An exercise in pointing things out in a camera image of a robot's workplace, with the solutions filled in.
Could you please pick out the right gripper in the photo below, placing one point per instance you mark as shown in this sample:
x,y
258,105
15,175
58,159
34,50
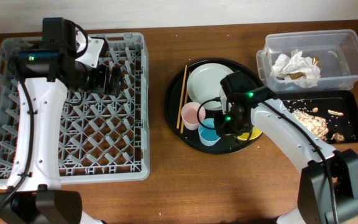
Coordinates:
x,y
222,129

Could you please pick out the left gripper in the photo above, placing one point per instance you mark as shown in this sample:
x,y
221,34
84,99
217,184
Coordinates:
x,y
114,81

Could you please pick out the yellow bowl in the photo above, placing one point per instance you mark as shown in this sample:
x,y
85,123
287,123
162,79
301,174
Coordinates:
x,y
250,136

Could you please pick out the blue cup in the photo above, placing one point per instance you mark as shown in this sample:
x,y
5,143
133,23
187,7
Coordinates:
x,y
207,133

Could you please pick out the pink cup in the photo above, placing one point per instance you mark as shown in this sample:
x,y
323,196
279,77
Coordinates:
x,y
194,115

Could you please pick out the pale grey plate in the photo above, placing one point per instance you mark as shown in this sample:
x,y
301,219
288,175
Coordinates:
x,y
204,81

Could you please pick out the white napkin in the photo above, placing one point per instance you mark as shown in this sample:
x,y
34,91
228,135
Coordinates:
x,y
285,65

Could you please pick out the food scraps pile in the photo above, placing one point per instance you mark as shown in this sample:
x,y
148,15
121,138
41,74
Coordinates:
x,y
315,119

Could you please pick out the gold snack wrapper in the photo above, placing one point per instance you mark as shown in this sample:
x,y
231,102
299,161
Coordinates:
x,y
294,76

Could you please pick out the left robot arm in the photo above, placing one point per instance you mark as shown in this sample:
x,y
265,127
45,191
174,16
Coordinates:
x,y
46,71

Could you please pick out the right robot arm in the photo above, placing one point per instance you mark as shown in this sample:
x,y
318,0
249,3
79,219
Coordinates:
x,y
328,191

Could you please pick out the grey dishwasher rack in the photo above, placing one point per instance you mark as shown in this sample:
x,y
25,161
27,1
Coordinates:
x,y
102,138

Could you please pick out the round black tray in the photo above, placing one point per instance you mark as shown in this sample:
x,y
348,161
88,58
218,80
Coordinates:
x,y
225,145

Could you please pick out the wooden chopstick left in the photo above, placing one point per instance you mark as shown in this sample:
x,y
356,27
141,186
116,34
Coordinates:
x,y
181,97

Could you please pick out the wooden chopstick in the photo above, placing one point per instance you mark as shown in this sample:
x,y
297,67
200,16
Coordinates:
x,y
181,97
183,110

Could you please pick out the wooden chopstick right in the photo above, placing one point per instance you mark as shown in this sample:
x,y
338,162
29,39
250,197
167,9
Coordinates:
x,y
183,110

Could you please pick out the black rectangular tray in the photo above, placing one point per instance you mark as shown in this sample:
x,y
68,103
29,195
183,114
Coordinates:
x,y
339,100

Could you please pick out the clear plastic bin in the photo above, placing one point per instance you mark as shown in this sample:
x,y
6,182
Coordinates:
x,y
337,51

